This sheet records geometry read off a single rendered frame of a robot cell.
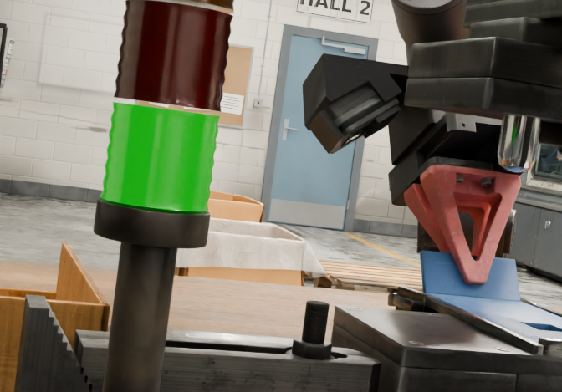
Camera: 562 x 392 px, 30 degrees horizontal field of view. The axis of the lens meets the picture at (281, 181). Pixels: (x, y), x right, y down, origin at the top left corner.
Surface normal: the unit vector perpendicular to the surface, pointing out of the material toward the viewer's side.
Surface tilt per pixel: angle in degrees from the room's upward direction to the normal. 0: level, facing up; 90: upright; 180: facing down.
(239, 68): 90
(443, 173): 81
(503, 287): 60
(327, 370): 90
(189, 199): 104
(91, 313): 90
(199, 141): 76
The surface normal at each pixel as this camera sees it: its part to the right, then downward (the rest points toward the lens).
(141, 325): 0.16, 0.07
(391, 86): 0.32, -0.41
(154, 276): 0.41, 0.11
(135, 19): -0.64, 0.20
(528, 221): -0.96, -0.11
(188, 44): 0.31, 0.33
